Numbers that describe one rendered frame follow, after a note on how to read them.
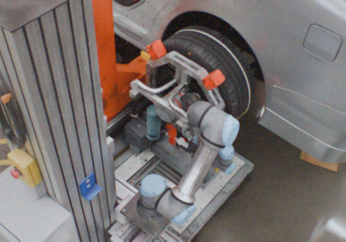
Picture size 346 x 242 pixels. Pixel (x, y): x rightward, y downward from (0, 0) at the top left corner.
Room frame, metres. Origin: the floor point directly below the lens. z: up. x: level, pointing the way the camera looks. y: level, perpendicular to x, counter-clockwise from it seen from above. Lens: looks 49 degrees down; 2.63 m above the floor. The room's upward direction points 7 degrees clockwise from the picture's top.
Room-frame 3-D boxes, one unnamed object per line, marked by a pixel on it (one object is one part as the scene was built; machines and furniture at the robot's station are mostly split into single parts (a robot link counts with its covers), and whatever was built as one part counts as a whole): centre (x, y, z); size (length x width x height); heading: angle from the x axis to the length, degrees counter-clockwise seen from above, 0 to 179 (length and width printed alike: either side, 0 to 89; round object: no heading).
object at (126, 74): (2.06, 0.39, 0.69); 0.52 x 0.17 x 0.35; 147
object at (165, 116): (1.63, 0.09, 0.85); 0.21 x 0.14 x 0.14; 147
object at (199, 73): (1.69, 0.05, 0.85); 0.54 x 0.07 x 0.54; 57
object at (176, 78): (1.64, 0.20, 1.03); 0.19 x 0.18 x 0.11; 147
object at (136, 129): (1.90, 0.25, 0.26); 0.42 x 0.18 x 0.35; 147
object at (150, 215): (0.96, 0.12, 0.87); 0.15 x 0.15 x 0.10
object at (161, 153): (1.82, -0.06, 0.13); 0.50 x 0.36 x 0.10; 57
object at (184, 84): (1.53, 0.03, 1.03); 0.19 x 0.18 x 0.11; 147
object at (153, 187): (0.96, 0.11, 0.98); 0.13 x 0.12 x 0.14; 58
